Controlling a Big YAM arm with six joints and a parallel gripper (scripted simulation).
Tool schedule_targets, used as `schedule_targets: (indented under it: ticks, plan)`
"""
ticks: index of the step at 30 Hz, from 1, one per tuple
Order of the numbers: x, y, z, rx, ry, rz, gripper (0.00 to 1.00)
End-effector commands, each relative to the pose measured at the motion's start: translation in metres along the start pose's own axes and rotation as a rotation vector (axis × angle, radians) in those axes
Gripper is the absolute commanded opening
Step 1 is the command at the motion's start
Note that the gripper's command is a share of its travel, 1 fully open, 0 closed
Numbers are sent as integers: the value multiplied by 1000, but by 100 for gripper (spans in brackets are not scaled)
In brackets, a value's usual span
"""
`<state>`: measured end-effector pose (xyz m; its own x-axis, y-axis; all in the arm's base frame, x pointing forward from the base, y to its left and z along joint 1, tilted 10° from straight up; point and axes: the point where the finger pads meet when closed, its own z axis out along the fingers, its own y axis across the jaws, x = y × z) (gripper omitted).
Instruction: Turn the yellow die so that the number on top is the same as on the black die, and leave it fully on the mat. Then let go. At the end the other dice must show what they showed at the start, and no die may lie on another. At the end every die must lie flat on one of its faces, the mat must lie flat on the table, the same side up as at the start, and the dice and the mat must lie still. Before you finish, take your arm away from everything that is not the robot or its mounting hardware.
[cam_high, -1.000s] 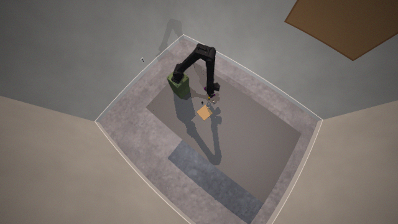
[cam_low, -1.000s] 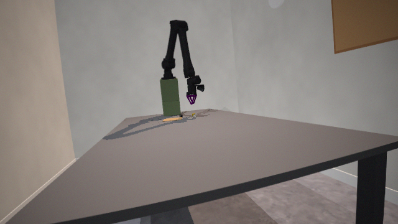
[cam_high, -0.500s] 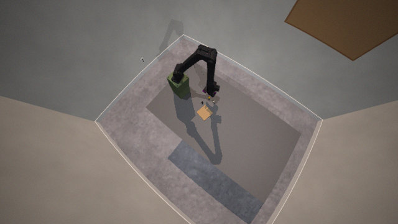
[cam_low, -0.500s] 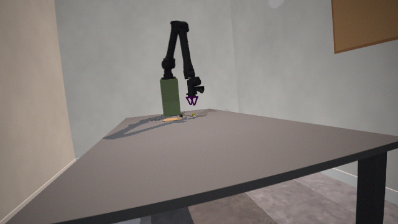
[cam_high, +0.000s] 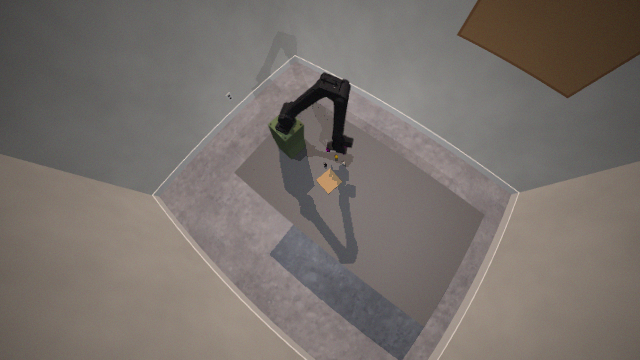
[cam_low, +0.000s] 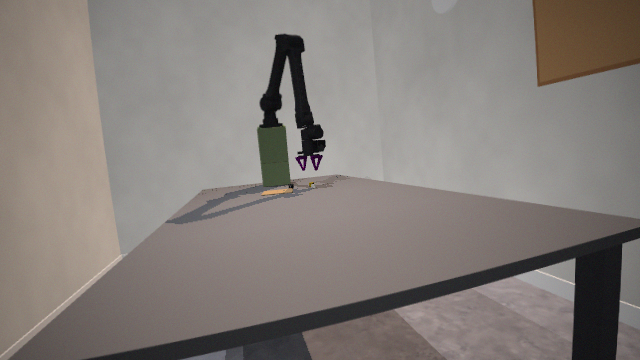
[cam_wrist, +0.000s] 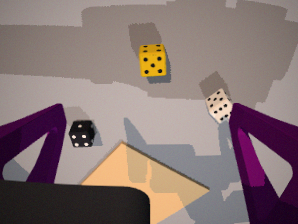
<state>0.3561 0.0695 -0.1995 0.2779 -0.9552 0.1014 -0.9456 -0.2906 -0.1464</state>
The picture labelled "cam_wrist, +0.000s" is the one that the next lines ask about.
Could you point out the white die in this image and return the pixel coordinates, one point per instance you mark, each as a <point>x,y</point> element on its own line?
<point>219,105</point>

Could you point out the peach-orange flat mat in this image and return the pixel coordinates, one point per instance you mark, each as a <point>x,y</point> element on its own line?
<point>168,189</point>

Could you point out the yellow die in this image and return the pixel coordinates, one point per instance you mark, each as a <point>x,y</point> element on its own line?
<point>152,60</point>

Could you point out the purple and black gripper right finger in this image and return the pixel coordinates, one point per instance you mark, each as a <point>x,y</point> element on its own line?
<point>280,137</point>

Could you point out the black die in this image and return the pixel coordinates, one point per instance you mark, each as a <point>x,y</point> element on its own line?
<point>82,133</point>

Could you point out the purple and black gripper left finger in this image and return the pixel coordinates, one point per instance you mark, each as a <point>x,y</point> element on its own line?
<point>20,134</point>

